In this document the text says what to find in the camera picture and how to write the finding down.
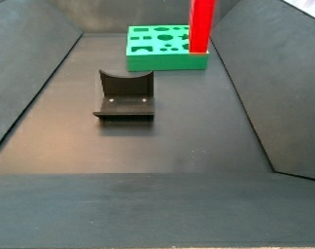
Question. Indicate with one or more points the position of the green shape-sorting board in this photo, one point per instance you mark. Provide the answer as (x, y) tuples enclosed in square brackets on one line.
[(159, 47)]

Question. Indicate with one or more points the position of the dark grey curved holder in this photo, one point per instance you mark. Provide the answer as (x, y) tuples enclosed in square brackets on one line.
[(128, 95)]

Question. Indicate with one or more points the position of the red double-square peg object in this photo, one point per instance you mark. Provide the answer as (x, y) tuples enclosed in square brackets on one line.
[(201, 18)]

